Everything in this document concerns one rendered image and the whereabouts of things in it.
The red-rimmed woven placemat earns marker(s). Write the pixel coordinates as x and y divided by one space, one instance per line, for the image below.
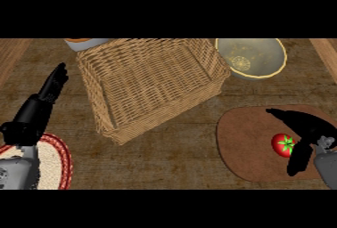
53 163

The tan wicker basket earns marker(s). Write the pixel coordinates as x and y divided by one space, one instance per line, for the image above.
155 86

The brown oval cutting board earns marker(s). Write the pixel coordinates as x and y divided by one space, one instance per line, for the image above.
255 145

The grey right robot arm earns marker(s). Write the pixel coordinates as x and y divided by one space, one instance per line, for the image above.
328 161

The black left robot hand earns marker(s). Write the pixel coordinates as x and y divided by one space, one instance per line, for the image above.
30 118

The grey bowl with yellow rim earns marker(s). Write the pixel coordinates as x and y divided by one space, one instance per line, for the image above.
252 58

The red tomato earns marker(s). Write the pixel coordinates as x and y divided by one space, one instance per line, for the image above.
283 144

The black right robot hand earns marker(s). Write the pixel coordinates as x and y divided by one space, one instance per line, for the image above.
310 124

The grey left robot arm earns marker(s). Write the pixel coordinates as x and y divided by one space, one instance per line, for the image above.
19 167

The grey pot with orange contents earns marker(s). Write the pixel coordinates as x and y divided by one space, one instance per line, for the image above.
87 43

